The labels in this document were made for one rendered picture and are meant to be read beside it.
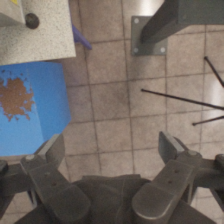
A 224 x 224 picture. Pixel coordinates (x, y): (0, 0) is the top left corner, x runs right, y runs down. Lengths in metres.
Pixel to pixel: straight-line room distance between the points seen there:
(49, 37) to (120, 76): 0.83
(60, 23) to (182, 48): 1.09
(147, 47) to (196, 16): 0.91
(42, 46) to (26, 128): 0.46
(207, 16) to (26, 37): 0.61
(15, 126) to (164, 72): 1.18
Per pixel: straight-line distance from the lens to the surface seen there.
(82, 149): 1.62
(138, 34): 1.43
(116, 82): 1.41
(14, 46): 0.76
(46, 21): 0.72
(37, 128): 0.95
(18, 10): 0.69
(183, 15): 0.55
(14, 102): 0.96
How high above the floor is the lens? 1.41
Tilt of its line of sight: 75 degrees down
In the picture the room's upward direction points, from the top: 178 degrees clockwise
